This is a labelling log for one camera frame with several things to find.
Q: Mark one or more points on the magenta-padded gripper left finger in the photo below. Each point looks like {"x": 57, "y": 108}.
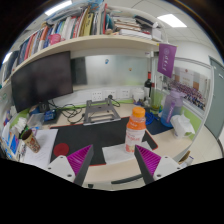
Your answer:
{"x": 60, "y": 166}

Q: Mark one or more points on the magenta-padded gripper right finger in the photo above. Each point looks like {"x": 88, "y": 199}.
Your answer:
{"x": 165, "y": 165}

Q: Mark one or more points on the orange-capped drink bottle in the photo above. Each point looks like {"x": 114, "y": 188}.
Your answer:
{"x": 135, "y": 133}

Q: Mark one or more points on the large purple water bottle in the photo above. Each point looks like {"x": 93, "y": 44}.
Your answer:
{"x": 171, "y": 108}

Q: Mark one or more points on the flat round red coaster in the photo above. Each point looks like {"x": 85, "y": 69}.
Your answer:
{"x": 61, "y": 149}

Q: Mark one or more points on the white paper sheet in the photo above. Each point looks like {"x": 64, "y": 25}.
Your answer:
{"x": 46, "y": 146}

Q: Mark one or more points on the dark blue mouse pad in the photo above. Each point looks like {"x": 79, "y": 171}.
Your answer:
{"x": 158, "y": 128}

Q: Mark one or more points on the white crumpled tissue bag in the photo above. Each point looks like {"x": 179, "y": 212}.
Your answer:
{"x": 181, "y": 126}

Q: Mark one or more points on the black red-edged desk mat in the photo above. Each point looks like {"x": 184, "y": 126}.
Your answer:
{"x": 100, "y": 136}

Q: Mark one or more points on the white paper napkin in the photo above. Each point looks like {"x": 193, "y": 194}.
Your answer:
{"x": 115, "y": 155}

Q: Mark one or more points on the small blue box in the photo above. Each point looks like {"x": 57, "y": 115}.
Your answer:
{"x": 50, "y": 116}

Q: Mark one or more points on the clear plastic box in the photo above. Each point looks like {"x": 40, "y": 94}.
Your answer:
{"x": 36, "y": 120}

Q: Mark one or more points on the stack of white napkins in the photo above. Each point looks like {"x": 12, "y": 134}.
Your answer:
{"x": 19, "y": 125}

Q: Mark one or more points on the grey metal laptop stand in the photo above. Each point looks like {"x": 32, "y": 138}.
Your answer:
{"x": 101, "y": 115}

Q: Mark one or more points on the white round container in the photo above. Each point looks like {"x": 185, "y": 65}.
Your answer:
{"x": 138, "y": 95}

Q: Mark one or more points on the group photo poster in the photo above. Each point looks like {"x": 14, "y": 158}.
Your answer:
{"x": 190, "y": 88}

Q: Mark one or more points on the dark wine bottle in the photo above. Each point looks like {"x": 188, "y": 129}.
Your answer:
{"x": 148, "y": 85}

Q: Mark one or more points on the black computer monitor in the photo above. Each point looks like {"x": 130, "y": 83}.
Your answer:
{"x": 41, "y": 80}

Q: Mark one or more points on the purple hanging pennant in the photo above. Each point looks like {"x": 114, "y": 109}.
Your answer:
{"x": 166, "y": 60}

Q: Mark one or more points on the beige shelf unit with books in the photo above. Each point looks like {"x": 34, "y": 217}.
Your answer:
{"x": 100, "y": 43}

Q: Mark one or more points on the ceiling light panels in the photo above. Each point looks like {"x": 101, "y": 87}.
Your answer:
{"x": 171, "y": 20}

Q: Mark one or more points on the white wall socket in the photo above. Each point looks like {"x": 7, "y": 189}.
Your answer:
{"x": 111, "y": 94}
{"x": 97, "y": 95}
{"x": 125, "y": 93}

